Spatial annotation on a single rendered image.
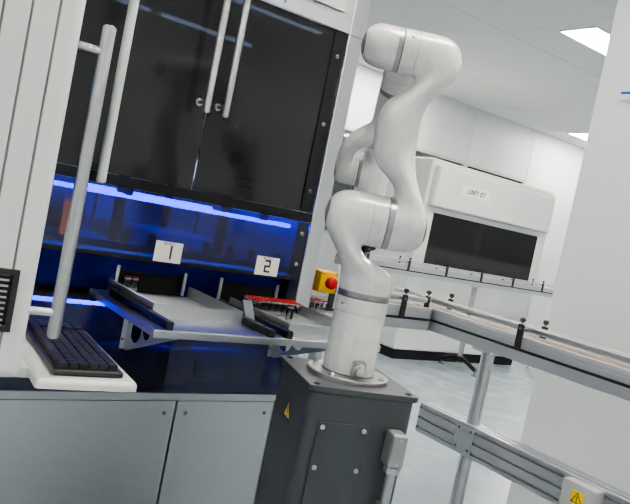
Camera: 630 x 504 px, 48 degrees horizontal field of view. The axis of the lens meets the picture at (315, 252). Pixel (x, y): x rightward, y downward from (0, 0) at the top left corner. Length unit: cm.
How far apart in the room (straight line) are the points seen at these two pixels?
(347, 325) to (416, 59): 61
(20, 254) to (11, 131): 22
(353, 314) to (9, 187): 75
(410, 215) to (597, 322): 172
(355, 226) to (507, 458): 137
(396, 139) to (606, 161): 180
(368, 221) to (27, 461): 115
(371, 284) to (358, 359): 17
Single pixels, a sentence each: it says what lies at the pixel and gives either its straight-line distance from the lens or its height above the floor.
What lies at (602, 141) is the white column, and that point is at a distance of 332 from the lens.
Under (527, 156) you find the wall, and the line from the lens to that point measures 1036.
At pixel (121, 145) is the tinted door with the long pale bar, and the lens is 203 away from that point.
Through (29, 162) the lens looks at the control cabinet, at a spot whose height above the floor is 120.
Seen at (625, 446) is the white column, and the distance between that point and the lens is 314.
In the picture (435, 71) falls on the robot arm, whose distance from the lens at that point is 164.
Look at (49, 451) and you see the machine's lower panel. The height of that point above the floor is 43.
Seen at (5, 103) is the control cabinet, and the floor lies 129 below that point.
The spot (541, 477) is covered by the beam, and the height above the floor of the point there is 49.
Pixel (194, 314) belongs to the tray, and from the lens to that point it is 188.
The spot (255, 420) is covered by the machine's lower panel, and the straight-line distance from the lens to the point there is 240.
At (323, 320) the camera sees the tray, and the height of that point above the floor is 90.
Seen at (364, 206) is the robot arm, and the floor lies 125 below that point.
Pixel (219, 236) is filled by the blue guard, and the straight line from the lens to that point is 216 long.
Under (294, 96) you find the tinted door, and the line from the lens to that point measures 228.
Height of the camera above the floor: 121
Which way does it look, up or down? 3 degrees down
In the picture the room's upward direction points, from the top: 11 degrees clockwise
